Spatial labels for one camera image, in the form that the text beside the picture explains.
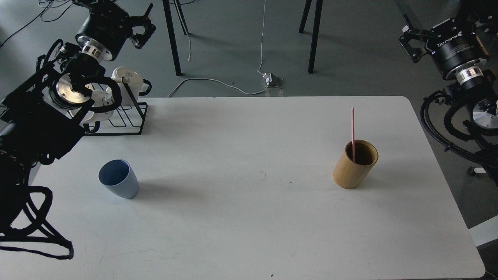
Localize blue plastic cup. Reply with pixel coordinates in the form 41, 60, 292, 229
98, 159, 139, 199

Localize black wire cup rack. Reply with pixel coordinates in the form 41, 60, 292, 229
81, 97, 148, 136

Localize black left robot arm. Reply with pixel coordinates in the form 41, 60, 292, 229
1, 0, 156, 259

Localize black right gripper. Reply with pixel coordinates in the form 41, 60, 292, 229
399, 18, 490, 81

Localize white mug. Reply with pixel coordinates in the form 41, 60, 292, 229
65, 84, 114, 124
111, 66, 152, 106

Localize black table legs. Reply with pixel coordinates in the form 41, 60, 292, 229
162, 0, 189, 77
298, 0, 324, 74

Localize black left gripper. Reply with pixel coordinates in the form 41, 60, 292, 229
75, 0, 156, 62

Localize bamboo cylinder holder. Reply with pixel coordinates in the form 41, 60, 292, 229
332, 140, 379, 189

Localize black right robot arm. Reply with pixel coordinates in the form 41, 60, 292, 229
398, 14, 497, 168

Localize black right table legs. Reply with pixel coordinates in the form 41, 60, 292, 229
298, 0, 324, 74

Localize white stand base foot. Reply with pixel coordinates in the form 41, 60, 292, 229
466, 166, 487, 177

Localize white mug lower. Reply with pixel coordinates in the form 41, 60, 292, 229
65, 84, 114, 124

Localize white mug upper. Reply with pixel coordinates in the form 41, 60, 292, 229
111, 66, 152, 106

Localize black left table legs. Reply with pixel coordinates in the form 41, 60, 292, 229
162, 0, 189, 77

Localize black floor cables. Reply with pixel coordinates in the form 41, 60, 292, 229
0, 0, 82, 49

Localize white floor cable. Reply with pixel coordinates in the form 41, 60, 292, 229
168, 0, 270, 98

